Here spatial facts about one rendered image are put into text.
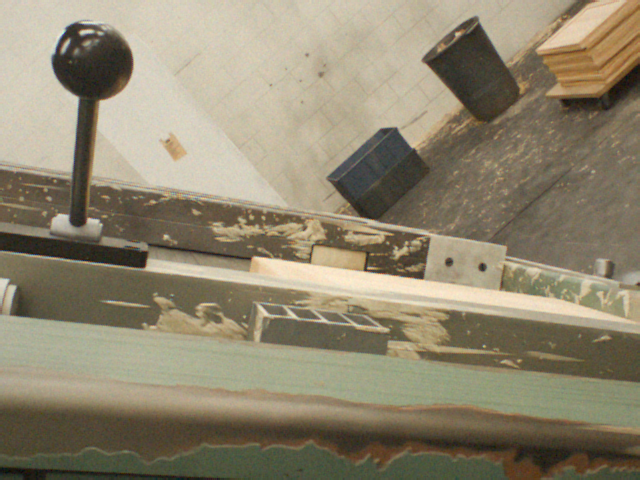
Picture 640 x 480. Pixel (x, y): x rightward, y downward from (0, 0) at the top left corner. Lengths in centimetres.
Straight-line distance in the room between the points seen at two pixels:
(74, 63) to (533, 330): 31
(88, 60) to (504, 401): 24
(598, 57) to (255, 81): 300
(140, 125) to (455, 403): 442
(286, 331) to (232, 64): 561
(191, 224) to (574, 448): 78
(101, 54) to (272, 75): 562
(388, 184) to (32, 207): 428
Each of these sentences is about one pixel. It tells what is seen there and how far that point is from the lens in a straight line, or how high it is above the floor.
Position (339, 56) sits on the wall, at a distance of 603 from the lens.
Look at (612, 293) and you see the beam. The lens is 86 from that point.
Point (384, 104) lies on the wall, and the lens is 610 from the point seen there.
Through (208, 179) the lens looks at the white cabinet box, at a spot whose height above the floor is 106.
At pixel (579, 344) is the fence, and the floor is 109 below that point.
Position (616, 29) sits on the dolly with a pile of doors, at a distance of 403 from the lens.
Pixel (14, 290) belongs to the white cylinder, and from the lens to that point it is 36.
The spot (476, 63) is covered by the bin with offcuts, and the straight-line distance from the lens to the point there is 514.
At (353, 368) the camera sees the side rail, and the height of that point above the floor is 129.
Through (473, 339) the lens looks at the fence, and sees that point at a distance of 44.
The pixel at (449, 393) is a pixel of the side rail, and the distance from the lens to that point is 17.
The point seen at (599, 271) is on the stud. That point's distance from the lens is 96.
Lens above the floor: 136
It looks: 14 degrees down
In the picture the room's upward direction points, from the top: 41 degrees counter-clockwise
